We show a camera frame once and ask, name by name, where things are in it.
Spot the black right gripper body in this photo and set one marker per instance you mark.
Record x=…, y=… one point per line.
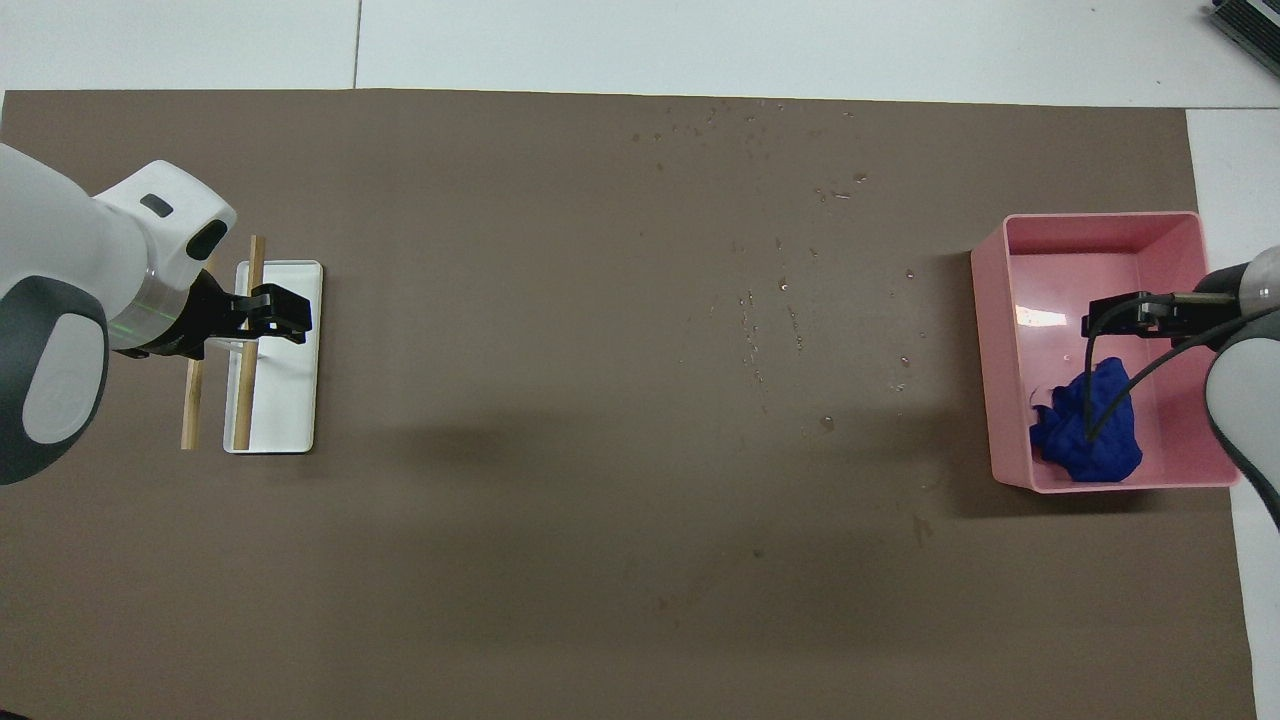
x=1210, y=315

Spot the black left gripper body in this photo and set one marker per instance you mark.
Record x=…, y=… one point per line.
x=205, y=320

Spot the blue cloth towel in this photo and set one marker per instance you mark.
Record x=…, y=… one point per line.
x=1090, y=440

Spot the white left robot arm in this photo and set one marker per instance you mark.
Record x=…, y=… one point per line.
x=60, y=320

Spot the pink plastic bin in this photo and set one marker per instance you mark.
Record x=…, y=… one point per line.
x=1060, y=300

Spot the white rectangular tray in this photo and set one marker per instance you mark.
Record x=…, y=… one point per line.
x=290, y=400

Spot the dark grey ribbed device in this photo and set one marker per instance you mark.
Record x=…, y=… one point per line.
x=1252, y=22

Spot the brown table mat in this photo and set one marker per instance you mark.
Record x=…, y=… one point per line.
x=560, y=450

